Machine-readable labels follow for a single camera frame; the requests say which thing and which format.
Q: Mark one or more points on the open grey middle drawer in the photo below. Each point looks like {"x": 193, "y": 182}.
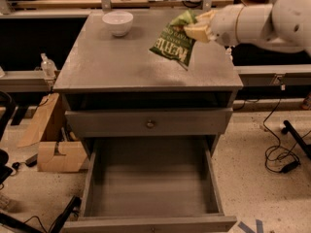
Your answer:
{"x": 151, "y": 185}

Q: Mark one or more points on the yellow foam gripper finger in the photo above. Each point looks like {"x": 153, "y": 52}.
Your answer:
{"x": 199, "y": 32}
{"x": 206, "y": 15}

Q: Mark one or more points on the closed grey top drawer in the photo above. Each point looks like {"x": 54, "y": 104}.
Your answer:
{"x": 127, "y": 123}

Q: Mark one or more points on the small white pump bottle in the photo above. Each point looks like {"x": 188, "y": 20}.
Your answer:
{"x": 228, "y": 52}

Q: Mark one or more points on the white ceramic bowl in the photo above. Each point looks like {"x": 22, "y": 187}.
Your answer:
{"x": 118, "y": 23}

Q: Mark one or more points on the grey wooden drawer cabinet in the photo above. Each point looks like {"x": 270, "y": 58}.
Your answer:
{"x": 103, "y": 72}

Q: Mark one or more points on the green jalapeno chip bag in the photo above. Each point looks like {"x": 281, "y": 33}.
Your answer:
{"x": 173, "y": 42}

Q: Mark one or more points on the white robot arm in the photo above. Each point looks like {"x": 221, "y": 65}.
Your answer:
{"x": 283, "y": 26}

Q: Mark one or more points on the cardboard box on floor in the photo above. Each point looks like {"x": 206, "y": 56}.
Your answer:
{"x": 63, "y": 157}

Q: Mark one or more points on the black bar lower left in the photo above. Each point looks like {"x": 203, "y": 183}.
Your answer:
{"x": 61, "y": 219}

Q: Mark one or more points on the clear pump bottle left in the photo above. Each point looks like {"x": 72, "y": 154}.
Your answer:
{"x": 48, "y": 66}

